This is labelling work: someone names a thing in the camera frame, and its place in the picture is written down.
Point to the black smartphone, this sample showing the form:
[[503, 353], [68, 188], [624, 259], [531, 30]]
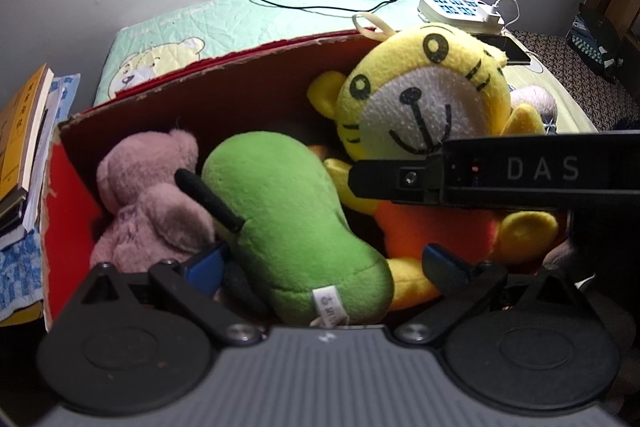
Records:
[[510, 49]]

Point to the yellow tiger plush toy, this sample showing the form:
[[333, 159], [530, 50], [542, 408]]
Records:
[[400, 107]]

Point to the blue striped bag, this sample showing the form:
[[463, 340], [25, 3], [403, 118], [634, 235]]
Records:
[[597, 42]]

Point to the red cardboard box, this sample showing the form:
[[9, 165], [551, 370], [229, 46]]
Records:
[[240, 92]]

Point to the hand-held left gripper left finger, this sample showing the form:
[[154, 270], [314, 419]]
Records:
[[207, 264]]

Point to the pink teddy bear plush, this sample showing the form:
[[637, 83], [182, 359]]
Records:
[[145, 207]]

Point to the printed pastel quilt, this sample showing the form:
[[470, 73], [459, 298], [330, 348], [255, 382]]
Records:
[[210, 17]]

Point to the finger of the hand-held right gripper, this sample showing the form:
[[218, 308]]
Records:
[[390, 179]]

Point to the white power strip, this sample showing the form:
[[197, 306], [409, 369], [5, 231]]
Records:
[[450, 9]]

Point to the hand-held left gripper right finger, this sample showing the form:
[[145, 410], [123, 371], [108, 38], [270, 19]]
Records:
[[442, 264]]

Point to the white charger plug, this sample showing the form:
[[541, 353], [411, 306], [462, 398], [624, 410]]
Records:
[[492, 14]]

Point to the green plush toy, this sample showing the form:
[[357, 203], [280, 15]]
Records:
[[280, 217]]

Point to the yellow book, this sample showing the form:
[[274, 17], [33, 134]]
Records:
[[22, 127]]

